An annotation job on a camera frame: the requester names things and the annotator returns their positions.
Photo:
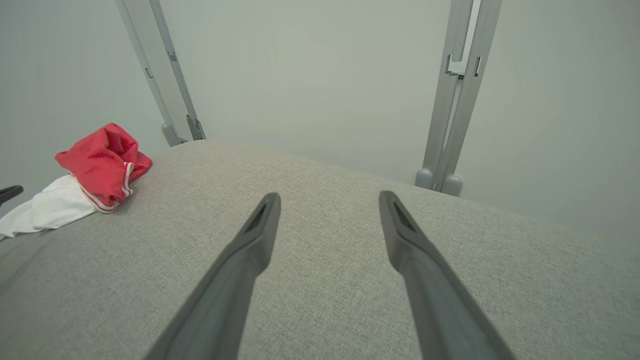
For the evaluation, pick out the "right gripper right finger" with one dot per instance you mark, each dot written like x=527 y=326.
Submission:
x=440 y=300

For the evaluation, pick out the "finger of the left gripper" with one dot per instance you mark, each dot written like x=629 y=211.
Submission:
x=10 y=194

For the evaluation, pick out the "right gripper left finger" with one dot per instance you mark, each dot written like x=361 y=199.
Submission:
x=225 y=300

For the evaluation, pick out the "red and white shirt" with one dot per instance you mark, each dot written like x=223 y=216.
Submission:
x=100 y=160

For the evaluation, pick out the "grey metal partition post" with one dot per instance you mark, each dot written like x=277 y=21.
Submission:
x=445 y=125
x=162 y=75

